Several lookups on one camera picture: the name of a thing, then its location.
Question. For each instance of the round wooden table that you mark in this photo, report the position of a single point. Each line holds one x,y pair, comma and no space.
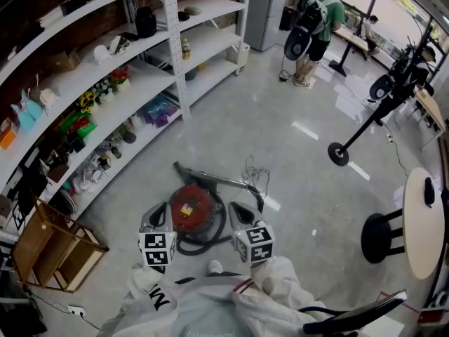
421,237

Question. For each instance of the purple bag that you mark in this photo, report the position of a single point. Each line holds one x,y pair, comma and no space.
161,112

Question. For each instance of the silver refrigerator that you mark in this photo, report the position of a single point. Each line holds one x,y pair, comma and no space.
266,12

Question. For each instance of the person's black trousers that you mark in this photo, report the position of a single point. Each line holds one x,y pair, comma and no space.
228,275

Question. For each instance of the rectangular wooden table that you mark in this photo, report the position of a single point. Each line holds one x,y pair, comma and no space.
431,107

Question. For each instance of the small pedestal table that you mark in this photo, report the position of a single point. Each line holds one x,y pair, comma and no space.
350,37

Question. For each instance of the vacuum wand with grey nozzle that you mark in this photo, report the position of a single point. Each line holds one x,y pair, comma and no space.
200,176

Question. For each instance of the teal bucket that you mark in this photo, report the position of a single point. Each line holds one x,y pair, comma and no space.
190,75

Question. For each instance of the black box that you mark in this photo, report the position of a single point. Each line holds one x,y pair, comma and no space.
288,19

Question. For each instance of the black pot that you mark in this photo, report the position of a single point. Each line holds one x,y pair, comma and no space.
146,22

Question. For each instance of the white power strip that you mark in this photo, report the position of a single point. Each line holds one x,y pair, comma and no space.
76,310

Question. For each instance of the red flower pot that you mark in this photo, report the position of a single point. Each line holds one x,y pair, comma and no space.
121,81

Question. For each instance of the black curved chair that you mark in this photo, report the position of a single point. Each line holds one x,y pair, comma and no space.
354,316

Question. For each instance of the red box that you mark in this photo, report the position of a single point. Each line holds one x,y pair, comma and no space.
433,316

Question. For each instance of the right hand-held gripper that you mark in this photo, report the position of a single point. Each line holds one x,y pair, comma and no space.
255,244

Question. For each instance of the wide white shelf rack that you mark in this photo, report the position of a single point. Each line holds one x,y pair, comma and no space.
87,79

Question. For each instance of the person's left forearm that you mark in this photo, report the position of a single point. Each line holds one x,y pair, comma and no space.
140,281

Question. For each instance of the orange box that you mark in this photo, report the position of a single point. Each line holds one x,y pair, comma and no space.
7,135

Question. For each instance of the cardboard box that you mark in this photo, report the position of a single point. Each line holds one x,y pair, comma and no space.
63,61

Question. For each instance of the grey stone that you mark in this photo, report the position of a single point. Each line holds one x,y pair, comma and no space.
193,10

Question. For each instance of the green toy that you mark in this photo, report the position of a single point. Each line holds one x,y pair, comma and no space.
79,126

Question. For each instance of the white pouch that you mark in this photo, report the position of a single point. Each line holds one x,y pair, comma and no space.
49,98

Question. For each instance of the black pouch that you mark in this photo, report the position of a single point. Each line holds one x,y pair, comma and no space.
429,191

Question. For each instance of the narrow white shelf rack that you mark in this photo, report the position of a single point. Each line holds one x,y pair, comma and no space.
210,47

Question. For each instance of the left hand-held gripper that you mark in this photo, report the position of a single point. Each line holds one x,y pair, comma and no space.
157,249

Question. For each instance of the drink bottle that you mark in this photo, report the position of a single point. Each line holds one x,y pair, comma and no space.
186,49

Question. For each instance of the yellow bucket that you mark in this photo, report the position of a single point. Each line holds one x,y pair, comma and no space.
202,67

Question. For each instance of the person's right forearm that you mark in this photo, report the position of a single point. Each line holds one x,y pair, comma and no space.
277,276

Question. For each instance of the large window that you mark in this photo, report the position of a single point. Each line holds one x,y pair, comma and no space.
393,2

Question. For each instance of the person's right shoe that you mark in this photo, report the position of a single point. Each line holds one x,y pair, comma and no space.
215,268

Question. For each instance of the white jug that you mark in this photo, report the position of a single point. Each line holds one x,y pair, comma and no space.
137,123

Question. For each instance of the black cap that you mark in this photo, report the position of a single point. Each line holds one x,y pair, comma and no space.
129,137

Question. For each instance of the red vacuum cleaner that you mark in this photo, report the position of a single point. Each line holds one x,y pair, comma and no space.
196,219

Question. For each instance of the yellow flower pot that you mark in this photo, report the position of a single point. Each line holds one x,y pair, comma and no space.
87,102

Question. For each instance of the person's torso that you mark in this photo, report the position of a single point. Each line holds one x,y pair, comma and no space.
207,311

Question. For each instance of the teal spray bottle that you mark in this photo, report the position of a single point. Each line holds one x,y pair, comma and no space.
34,105
24,118

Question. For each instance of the white flower pot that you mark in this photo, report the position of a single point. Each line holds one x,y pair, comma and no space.
104,91

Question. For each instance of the black coat rack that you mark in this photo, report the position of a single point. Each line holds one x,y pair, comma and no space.
338,154

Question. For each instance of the printed pattern card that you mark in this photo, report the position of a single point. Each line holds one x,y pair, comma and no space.
18,215

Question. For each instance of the dark glass bottle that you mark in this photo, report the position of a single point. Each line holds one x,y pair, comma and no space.
115,152

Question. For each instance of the open wooden cabinet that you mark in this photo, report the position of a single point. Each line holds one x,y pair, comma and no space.
38,248

